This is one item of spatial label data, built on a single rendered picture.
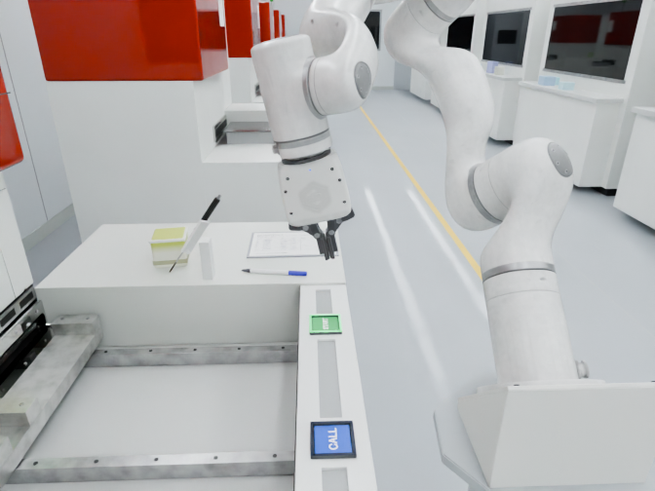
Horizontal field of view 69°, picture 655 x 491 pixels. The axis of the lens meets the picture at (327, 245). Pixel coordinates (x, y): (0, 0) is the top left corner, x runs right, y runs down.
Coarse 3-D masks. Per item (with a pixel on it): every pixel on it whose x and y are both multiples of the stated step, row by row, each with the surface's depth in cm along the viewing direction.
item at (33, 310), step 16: (32, 304) 94; (16, 320) 89; (32, 320) 93; (0, 336) 84; (16, 336) 87; (48, 336) 98; (0, 352) 83; (32, 352) 93; (16, 368) 87; (0, 384) 83
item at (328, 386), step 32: (320, 288) 96; (320, 352) 78; (352, 352) 77; (320, 384) 71; (352, 384) 70; (320, 416) 65; (352, 416) 64; (352, 448) 59; (320, 480) 55; (352, 480) 55
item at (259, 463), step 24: (120, 456) 72; (144, 456) 72; (168, 456) 72; (192, 456) 72; (216, 456) 72; (240, 456) 72; (264, 456) 72; (288, 456) 72; (24, 480) 70; (48, 480) 71; (72, 480) 71; (96, 480) 71
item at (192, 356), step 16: (96, 352) 95; (112, 352) 95; (128, 352) 95; (144, 352) 95; (160, 352) 95; (176, 352) 95; (192, 352) 95; (208, 352) 95; (224, 352) 95; (240, 352) 95; (256, 352) 95; (272, 352) 95; (288, 352) 96
